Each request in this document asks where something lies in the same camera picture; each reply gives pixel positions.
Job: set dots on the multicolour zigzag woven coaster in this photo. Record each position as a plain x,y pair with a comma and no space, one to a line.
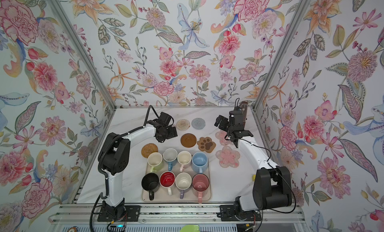
183,124

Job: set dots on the green object below rail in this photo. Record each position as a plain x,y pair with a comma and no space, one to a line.
190,228

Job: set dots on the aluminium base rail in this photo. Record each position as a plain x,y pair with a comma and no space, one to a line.
207,213

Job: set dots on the red inside white mug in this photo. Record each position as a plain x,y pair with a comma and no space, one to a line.
167,181

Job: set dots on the round rattan woven coaster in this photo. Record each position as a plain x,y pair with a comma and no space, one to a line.
149,149

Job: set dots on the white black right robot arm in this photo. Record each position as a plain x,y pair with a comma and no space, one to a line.
272,186

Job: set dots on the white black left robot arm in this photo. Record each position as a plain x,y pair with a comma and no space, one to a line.
114,158

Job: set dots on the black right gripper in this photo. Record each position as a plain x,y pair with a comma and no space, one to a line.
220,120

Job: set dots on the cream white mug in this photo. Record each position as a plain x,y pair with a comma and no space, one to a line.
184,159

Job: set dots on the white mug purple handle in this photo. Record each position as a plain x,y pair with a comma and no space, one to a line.
183,183

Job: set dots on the white mug green outside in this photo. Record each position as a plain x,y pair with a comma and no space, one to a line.
155,162

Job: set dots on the cork paw print coaster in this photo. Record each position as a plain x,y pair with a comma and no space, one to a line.
206,144

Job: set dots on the light blue mug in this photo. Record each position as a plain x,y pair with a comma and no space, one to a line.
200,162

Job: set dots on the pink flower coaster back right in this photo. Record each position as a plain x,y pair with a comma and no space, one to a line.
221,136

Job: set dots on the beige serving tray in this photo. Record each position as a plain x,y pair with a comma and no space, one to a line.
161,196

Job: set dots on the light blue woven coaster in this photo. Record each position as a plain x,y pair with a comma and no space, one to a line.
198,123

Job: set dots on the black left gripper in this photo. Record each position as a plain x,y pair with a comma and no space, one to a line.
173,133

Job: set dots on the round brown wooden coaster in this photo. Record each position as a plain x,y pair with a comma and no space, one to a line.
188,140

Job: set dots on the pink mug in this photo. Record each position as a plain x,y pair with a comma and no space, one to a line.
200,186

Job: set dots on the red-brown wooden metronome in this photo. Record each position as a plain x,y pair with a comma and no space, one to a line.
244,109

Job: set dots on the pink flower coaster front right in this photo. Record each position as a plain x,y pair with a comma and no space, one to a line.
228,157

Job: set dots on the black mug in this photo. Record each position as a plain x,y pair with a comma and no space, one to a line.
151,184

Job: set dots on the pink flower coaster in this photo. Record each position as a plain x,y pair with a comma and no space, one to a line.
221,136
228,157

